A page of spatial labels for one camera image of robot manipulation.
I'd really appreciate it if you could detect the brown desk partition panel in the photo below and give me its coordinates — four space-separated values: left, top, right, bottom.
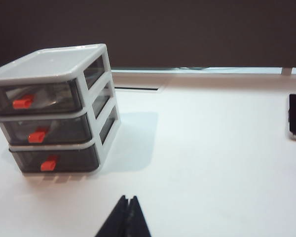
0 0 296 69

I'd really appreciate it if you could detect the white plastic drawer cabinet frame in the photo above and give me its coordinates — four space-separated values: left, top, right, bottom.
0 43 121 176

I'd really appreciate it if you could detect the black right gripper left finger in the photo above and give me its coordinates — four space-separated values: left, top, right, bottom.
95 195 129 237

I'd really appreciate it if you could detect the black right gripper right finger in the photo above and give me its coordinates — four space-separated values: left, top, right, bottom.
127 196 151 237

